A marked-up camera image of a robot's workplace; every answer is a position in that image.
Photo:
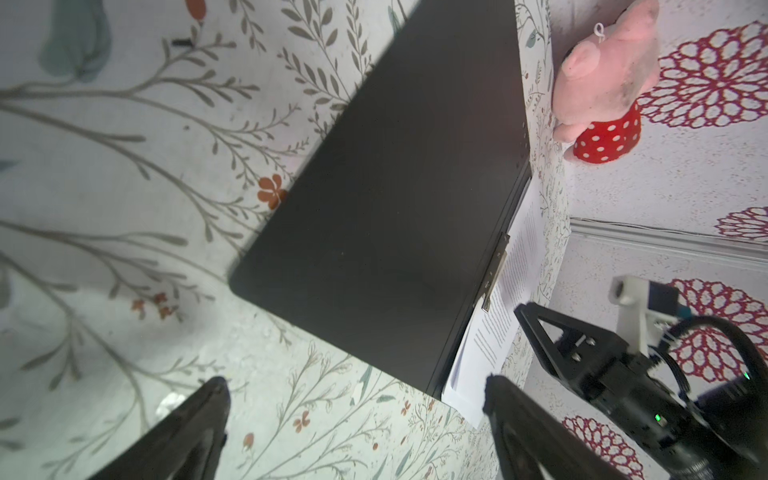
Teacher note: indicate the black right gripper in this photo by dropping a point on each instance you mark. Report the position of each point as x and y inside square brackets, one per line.
[587, 360]

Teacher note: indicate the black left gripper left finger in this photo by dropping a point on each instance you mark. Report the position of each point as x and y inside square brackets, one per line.
[186, 444]

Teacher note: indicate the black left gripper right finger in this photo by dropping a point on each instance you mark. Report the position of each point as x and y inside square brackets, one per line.
[531, 444]

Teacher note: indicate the white printed paper sheet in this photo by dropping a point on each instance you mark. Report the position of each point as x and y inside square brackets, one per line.
[489, 336]

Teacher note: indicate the teal folder with black inside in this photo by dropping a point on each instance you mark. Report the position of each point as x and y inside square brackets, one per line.
[392, 230]

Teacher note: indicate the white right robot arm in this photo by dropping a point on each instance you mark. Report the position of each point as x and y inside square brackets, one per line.
[721, 434]

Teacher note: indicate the metal folder clip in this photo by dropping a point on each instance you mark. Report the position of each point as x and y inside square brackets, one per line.
[492, 273]

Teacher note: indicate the pink plush pig toy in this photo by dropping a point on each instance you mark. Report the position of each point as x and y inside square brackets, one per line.
[596, 91]

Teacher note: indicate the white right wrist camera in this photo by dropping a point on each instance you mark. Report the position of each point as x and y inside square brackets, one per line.
[646, 310]

